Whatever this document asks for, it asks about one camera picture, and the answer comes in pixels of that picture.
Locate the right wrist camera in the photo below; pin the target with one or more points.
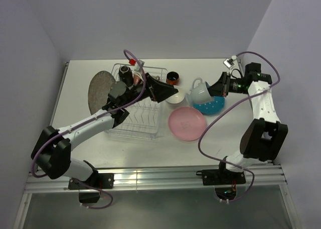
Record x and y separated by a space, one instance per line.
230 62

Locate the white wire dish rack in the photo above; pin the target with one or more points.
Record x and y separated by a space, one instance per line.
144 117

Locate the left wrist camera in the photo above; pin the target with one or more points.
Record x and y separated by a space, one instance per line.
136 66

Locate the aluminium mounting rail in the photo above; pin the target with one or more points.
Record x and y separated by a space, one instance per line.
156 178

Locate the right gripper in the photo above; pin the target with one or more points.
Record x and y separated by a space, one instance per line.
218 89

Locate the speckled grey plate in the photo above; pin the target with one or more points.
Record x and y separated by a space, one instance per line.
99 88

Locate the black and orange cup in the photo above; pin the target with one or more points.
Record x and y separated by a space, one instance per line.
172 78

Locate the light blue footed cup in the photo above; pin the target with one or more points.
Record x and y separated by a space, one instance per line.
199 92

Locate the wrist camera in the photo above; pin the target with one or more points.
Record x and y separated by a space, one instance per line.
136 66
230 62

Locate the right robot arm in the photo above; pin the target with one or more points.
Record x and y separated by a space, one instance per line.
265 135

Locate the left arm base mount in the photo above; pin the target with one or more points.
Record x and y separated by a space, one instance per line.
92 190

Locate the pink mug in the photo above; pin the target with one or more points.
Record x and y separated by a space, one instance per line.
137 78

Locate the white bowl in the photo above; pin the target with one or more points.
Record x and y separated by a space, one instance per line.
178 97

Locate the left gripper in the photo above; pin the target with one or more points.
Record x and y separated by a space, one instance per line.
160 90

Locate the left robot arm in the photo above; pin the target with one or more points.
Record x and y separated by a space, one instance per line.
52 152

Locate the pink plate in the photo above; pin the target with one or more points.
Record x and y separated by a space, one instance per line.
186 123

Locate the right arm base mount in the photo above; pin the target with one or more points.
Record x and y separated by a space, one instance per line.
222 177

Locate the black mug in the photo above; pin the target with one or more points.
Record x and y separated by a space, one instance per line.
125 75

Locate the blue polka dot plate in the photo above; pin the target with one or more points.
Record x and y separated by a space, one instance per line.
213 107

